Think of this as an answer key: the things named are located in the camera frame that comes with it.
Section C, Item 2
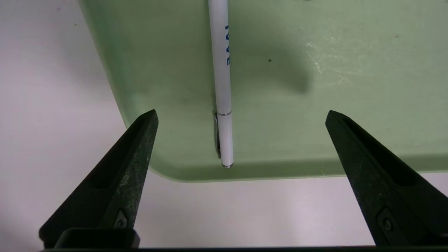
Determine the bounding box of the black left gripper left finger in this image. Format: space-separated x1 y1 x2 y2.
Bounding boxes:
38 109 159 247

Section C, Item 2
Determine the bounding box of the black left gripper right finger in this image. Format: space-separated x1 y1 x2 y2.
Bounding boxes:
325 110 448 247

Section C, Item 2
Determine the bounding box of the light green plastic tray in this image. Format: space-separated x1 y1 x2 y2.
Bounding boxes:
78 0 448 183

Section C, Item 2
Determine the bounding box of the slim white pen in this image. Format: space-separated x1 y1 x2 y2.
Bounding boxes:
208 0 234 169

